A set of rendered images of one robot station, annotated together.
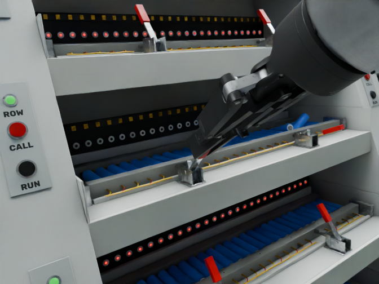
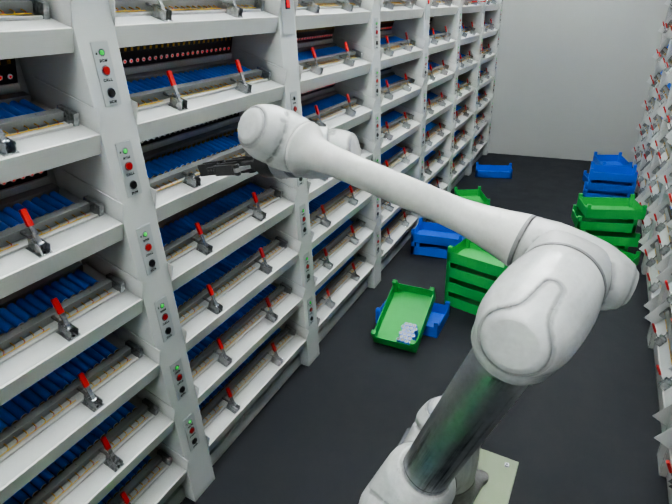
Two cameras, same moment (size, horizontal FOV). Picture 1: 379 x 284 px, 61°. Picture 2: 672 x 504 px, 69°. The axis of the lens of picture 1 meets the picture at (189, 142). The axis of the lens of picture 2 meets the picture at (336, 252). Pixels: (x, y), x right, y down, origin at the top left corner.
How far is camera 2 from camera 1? 93 cm
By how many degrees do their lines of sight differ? 42
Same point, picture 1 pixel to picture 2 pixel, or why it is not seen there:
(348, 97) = not seen: hidden behind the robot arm
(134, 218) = (171, 205)
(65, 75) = (142, 131)
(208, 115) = (221, 170)
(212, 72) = (208, 117)
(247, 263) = (211, 224)
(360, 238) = (271, 211)
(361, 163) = not seen: hidden behind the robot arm
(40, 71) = (134, 133)
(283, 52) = (257, 164)
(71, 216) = (149, 205)
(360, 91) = not seen: hidden behind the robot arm
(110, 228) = (162, 210)
